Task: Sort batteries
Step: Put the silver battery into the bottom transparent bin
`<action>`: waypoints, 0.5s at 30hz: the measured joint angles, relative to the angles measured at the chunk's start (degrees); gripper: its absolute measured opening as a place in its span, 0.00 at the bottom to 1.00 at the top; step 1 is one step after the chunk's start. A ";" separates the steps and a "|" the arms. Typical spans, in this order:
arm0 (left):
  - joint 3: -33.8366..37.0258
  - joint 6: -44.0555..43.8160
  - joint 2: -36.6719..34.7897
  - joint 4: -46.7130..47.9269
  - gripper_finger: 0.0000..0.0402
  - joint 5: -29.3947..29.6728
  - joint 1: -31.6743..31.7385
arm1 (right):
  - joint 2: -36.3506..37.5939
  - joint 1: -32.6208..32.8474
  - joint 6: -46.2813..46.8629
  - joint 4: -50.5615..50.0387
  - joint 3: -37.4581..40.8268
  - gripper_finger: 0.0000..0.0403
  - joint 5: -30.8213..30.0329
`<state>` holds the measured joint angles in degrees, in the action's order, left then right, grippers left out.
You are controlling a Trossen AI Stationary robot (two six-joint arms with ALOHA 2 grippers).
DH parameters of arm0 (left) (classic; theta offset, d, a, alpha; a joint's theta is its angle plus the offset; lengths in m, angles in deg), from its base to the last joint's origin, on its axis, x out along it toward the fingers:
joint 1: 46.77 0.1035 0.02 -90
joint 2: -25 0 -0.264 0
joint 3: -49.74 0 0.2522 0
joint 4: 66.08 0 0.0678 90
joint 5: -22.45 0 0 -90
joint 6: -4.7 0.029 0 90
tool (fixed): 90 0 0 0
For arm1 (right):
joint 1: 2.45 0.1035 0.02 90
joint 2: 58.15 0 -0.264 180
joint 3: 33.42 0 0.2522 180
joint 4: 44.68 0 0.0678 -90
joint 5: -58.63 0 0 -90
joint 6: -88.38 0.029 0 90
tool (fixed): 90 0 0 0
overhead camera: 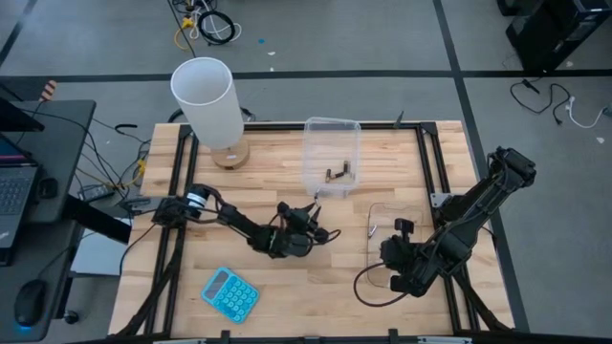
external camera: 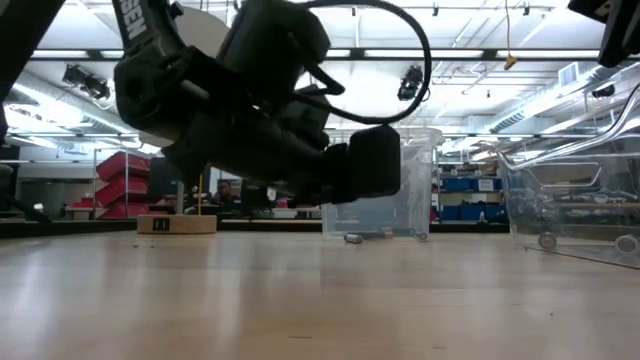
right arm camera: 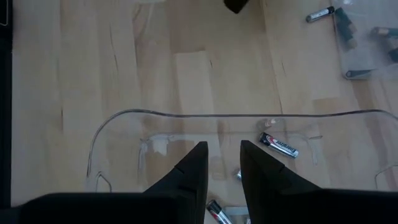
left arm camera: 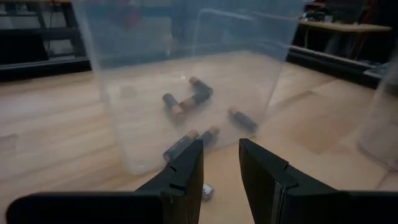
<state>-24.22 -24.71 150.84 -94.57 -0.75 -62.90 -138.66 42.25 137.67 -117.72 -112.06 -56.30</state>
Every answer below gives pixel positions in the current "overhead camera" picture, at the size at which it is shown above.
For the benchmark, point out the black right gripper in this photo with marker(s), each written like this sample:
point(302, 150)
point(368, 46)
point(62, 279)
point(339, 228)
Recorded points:
point(406, 263)

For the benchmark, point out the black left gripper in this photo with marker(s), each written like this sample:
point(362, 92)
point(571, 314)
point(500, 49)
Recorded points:
point(289, 241)

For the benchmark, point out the silver cylindrical battery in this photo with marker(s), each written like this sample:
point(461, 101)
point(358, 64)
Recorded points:
point(317, 194)

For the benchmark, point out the batteries pair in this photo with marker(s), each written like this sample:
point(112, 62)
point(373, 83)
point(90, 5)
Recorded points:
point(372, 230)

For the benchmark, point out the clear rounded plastic container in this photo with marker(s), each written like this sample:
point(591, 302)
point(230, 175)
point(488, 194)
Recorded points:
point(382, 210)

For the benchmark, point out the tall clear plastic bin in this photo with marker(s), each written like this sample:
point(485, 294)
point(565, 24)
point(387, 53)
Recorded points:
point(330, 143)

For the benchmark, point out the blue calculator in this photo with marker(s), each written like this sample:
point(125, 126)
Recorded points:
point(230, 295)

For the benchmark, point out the white shade wooden lamp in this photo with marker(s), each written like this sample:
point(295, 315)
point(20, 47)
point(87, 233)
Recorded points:
point(205, 95)

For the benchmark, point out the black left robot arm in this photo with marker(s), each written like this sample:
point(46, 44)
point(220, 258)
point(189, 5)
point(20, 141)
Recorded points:
point(234, 221)

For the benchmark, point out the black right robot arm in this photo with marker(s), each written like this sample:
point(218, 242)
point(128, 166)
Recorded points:
point(478, 205)

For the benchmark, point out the silver aluminium profile bar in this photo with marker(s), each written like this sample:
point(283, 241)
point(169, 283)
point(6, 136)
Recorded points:
point(179, 340)
point(444, 340)

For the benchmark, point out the black power brick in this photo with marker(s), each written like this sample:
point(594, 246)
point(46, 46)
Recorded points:
point(95, 192)

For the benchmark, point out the grey flat box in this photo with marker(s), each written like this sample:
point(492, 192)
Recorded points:
point(95, 258)

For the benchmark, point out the black desk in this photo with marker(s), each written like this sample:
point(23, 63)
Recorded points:
point(62, 143)

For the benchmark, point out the small black knob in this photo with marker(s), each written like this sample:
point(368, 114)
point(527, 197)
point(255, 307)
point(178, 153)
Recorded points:
point(72, 316)

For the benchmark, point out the black equipment cart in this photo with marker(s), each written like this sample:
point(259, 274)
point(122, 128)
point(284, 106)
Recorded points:
point(550, 33)

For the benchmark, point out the orange striped floor marker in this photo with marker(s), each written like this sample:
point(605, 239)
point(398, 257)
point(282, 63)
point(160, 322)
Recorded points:
point(49, 90)

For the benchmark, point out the black computer mouse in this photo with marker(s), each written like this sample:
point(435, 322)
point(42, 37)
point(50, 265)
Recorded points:
point(31, 301)

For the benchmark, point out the dark laptop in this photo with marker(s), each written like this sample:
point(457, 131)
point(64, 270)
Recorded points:
point(14, 191)

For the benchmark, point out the black monitor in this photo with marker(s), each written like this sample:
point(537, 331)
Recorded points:
point(14, 119)

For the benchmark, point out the black aluminium rig frame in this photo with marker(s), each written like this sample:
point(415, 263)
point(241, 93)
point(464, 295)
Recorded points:
point(277, 126)

